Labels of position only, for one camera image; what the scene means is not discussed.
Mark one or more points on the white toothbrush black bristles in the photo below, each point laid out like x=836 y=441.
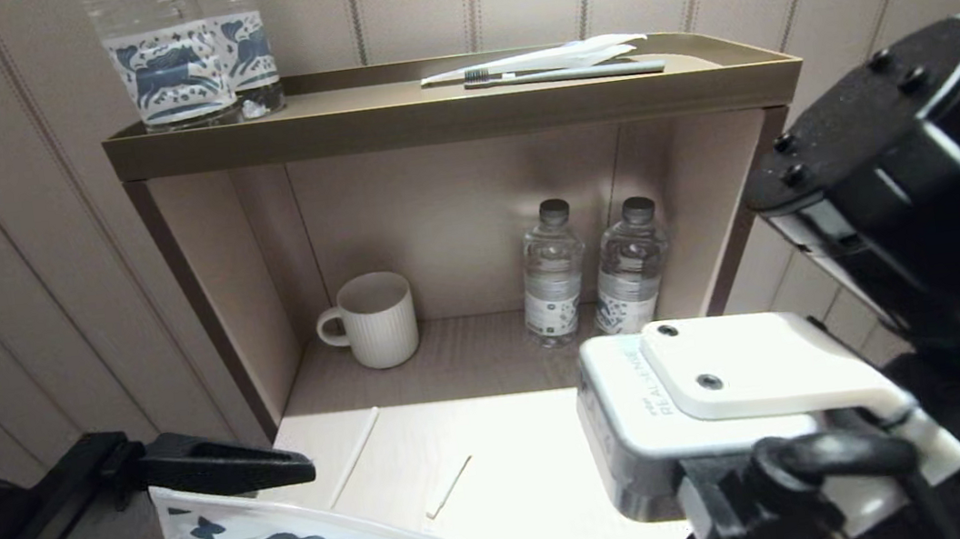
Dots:
x=355 y=459

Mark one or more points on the small clear water bottle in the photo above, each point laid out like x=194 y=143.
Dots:
x=630 y=278
x=553 y=283

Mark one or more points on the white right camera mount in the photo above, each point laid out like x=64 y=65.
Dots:
x=757 y=364

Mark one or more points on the large blue-label water bottle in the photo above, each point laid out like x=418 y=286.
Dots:
x=253 y=50
x=172 y=74

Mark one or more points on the small white stick packet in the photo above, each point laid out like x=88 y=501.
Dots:
x=449 y=487

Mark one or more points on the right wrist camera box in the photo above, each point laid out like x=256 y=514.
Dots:
x=628 y=434

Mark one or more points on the grey toothbrush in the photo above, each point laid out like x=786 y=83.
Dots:
x=593 y=71

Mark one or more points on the beige open shelf cabinet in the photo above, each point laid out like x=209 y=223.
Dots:
x=436 y=211

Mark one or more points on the white paper wrapper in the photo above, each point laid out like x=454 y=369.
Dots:
x=564 y=56

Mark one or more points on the white ribbed ceramic mug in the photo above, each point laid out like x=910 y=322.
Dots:
x=379 y=328

